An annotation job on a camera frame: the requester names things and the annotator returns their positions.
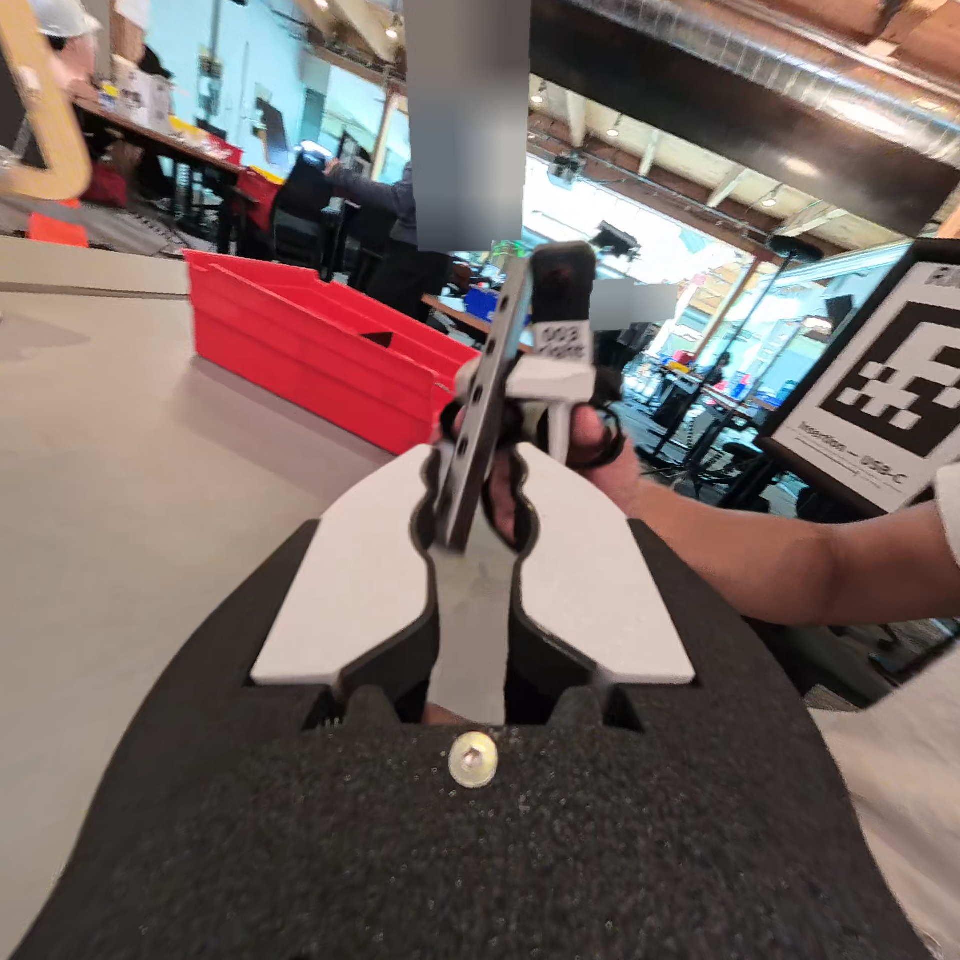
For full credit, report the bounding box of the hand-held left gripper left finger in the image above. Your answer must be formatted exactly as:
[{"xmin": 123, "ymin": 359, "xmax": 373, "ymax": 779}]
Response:
[{"xmin": 249, "ymin": 441, "xmax": 445, "ymax": 723}]

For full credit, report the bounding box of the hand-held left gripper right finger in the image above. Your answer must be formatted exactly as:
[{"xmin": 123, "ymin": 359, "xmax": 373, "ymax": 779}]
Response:
[{"xmin": 508, "ymin": 441, "xmax": 697, "ymax": 725}]

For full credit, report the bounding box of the grey usb hub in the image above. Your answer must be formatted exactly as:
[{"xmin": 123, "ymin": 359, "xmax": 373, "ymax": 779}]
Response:
[{"xmin": 426, "ymin": 255, "xmax": 535, "ymax": 727}]

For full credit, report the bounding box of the red plastic bin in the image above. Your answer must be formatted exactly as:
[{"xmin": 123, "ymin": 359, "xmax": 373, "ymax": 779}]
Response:
[{"xmin": 183, "ymin": 251, "xmax": 481, "ymax": 456}]

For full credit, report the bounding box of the person's right forearm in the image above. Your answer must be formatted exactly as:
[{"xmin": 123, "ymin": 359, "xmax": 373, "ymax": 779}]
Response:
[{"xmin": 637, "ymin": 480, "xmax": 960, "ymax": 627}]

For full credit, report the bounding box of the person's right hand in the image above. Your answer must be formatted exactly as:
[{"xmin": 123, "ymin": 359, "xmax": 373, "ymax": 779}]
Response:
[{"xmin": 487, "ymin": 408, "xmax": 646, "ymax": 545}]

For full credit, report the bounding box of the black office chair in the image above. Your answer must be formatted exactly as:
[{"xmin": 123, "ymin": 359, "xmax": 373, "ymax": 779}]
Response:
[{"xmin": 270, "ymin": 153, "xmax": 354, "ymax": 280}]

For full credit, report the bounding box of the tag pattern sign board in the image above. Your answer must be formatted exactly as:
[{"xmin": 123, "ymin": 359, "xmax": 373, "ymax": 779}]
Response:
[{"xmin": 757, "ymin": 240, "xmax": 960, "ymax": 519}]

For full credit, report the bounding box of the person's white shirt sleeve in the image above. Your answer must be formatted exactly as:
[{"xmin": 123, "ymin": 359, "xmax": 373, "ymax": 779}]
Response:
[{"xmin": 932, "ymin": 463, "xmax": 960, "ymax": 567}]

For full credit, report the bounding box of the wooden work table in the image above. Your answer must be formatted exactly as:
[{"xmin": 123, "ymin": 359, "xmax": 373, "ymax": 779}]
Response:
[{"xmin": 71, "ymin": 93, "xmax": 252, "ymax": 256}]

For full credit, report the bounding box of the orange traffic cone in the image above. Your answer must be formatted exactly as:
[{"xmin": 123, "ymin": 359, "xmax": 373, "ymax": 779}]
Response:
[{"xmin": 26, "ymin": 210, "xmax": 91, "ymax": 250}]

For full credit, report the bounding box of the wood-framed black panel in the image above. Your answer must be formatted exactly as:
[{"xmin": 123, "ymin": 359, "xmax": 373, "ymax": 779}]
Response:
[{"xmin": 0, "ymin": 0, "xmax": 93, "ymax": 202}]

